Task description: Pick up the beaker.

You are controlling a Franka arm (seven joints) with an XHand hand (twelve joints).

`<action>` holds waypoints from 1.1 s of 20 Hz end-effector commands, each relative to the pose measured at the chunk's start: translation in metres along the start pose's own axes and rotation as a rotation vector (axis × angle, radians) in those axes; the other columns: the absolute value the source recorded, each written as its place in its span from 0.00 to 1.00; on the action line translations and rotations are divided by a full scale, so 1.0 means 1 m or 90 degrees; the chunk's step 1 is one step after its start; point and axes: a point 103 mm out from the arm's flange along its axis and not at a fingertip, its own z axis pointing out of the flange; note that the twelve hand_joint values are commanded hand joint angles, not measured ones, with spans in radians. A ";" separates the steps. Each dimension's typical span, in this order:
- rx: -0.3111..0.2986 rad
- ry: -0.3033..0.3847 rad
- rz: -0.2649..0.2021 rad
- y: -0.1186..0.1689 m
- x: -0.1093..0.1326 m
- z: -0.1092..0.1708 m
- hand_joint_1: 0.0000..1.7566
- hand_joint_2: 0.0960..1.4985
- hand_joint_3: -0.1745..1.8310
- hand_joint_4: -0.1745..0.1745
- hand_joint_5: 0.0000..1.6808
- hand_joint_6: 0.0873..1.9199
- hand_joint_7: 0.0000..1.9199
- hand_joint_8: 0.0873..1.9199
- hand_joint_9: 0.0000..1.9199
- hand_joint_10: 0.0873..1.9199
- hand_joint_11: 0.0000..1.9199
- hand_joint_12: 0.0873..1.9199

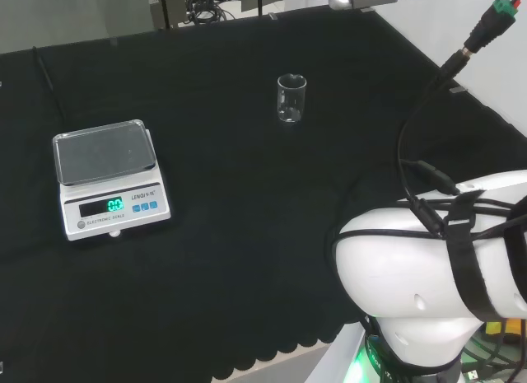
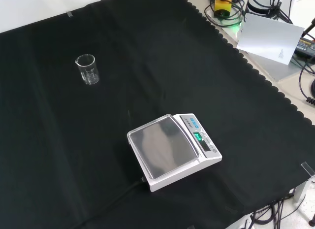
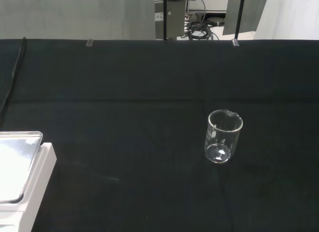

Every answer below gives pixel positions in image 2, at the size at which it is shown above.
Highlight small clear glass beaker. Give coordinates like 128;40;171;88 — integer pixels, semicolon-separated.
74;54;100;85

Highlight white electronic balance steel pan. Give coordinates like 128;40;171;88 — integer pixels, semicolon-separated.
126;112;223;193

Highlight black bench cloth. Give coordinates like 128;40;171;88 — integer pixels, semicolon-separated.
0;0;315;229

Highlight yellow stop button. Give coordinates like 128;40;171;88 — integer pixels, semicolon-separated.
213;0;233;19

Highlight pale board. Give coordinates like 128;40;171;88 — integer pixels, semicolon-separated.
236;13;305;66

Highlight clear tape piece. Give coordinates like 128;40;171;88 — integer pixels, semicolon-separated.
300;161;315;178

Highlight black power adapter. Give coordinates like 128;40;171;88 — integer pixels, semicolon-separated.
294;37;315;59

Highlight black balance power cable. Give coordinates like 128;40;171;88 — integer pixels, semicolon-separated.
73;176;148;229

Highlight green cable loop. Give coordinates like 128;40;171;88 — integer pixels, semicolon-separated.
204;1;245;27

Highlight black coiled cable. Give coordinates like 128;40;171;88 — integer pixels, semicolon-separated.
298;64;315;104

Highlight black floor cable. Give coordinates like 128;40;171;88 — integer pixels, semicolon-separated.
248;189;298;229

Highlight grey metal bench bracket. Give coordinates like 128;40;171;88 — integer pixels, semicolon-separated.
292;176;313;202

